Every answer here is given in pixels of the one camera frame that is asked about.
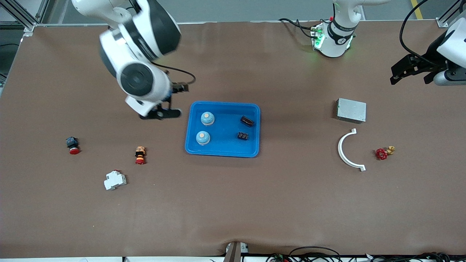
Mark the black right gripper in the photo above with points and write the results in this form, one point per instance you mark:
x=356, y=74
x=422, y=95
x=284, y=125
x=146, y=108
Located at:
x=177, y=88

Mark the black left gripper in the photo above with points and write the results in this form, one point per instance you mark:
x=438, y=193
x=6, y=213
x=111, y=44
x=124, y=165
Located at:
x=431, y=51

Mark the blue service bell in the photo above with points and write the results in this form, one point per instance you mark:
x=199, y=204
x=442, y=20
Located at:
x=203, y=137
x=207, y=118

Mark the dark brown electrolytic capacitor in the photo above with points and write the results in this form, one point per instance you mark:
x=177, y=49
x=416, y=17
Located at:
x=247, y=121

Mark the small black electrolytic capacitor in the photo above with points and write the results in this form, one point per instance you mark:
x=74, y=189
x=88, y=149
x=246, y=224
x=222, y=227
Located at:
x=243, y=136

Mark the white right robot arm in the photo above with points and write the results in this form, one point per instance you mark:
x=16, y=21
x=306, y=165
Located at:
x=140, y=78

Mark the blue plastic tray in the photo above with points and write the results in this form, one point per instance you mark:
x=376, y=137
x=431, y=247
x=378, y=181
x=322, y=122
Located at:
x=225, y=147

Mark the grey metal box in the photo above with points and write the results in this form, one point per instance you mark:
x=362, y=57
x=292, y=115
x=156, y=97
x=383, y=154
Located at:
x=351, y=110

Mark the orange yellow emergency stop button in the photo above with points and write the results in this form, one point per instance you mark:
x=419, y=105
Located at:
x=140, y=155

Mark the red handwheel brass valve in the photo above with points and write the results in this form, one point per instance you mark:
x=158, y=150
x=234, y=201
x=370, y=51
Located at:
x=382, y=154

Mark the white circuit breaker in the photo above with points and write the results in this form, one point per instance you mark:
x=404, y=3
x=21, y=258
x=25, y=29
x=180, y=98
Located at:
x=115, y=180

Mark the brown table cover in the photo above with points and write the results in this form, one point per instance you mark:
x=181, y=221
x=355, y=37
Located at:
x=233, y=203

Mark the aluminium frame profile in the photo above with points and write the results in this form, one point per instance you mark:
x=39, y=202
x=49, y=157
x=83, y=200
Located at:
x=446, y=16
x=22, y=14

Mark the white curved plastic bracket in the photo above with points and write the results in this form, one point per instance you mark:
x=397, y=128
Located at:
x=341, y=153

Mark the red pushbutton switch black body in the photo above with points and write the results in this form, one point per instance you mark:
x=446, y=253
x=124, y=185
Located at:
x=73, y=145

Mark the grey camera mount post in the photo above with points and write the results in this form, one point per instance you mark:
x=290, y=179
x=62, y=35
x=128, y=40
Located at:
x=235, y=251

